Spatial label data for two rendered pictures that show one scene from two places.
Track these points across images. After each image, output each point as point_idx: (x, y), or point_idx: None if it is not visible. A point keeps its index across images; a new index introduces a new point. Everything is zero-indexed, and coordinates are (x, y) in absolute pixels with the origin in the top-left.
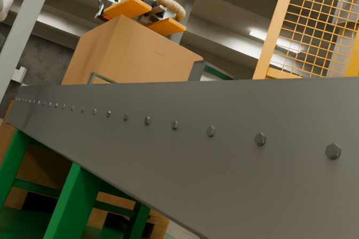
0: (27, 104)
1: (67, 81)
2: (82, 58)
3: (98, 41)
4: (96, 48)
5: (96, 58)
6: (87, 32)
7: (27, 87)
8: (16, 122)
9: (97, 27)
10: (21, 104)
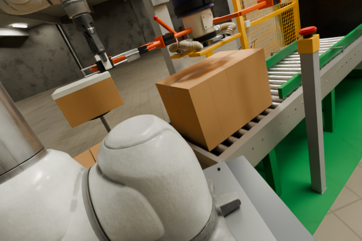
0: (269, 135)
1: (217, 122)
2: (230, 94)
3: (248, 73)
4: (250, 77)
5: (257, 80)
6: (207, 79)
7: (248, 141)
8: (263, 155)
9: (230, 67)
10: (254, 149)
